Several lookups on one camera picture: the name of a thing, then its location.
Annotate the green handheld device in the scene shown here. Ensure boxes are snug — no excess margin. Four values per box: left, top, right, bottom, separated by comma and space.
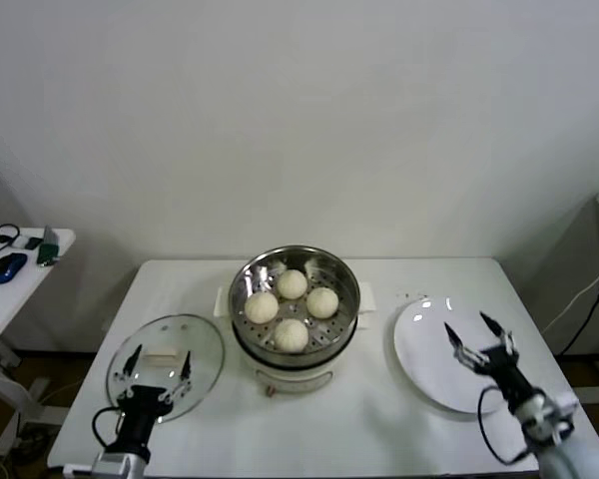
35, 224, 61, 268

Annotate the white steamed baozi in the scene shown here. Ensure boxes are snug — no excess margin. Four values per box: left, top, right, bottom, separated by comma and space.
273, 318, 309, 353
244, 291, 280, 324
277, 268, 309, 300
305, 286, 340, 319

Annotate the glass pot lid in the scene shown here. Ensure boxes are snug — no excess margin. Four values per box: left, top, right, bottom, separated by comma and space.
105, 312, 226, 425

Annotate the steel steamer basket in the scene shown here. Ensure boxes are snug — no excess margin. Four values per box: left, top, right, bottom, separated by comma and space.
228, 243, 361, 356

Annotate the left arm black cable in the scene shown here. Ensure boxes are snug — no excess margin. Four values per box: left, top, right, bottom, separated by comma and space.
92, 406, 126, 453

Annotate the white power cable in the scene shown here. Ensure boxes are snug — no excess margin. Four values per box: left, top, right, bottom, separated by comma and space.
543, 258, 599, 331

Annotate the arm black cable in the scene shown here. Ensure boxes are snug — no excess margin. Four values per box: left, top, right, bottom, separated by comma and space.
92, 406, 126, 453
477, 386, 535, 466

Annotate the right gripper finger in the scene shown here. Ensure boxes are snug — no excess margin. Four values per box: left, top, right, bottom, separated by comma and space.
443, 321, 486, 374
479, 311, 521, 361

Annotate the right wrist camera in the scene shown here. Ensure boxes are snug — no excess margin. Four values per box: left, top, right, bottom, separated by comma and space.
548, 391, 580, 425

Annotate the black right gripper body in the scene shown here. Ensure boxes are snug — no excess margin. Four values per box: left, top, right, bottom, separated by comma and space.
473, 346, 536, 416

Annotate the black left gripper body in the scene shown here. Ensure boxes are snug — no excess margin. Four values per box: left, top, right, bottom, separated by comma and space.
104, 384, 177, 454

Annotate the blue computer mouse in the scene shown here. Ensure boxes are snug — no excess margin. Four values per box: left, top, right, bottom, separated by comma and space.
0, 251, 29, 283

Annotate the white electric cooker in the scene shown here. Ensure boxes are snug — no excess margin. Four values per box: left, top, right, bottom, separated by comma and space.
214, 281, 378, 398

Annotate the white round plate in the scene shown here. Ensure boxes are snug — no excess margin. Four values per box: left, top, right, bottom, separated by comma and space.
392, 296, 523, 415

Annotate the white side table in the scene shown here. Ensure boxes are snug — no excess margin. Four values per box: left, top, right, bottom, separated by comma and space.
0, 227, 77, 458

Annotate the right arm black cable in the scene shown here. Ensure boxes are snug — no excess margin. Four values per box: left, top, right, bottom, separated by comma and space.
477, 386, 535, 466

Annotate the black floor cable bundle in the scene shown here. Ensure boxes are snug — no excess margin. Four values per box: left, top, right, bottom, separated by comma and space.
17, 423, 54, 455

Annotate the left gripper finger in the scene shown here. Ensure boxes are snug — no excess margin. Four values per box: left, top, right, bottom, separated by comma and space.
162, 350, 195, 404
112, 343, 145, 396

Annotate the black looped headset cable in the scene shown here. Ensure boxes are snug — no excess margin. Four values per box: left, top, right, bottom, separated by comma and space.
0, 223, 21, 253

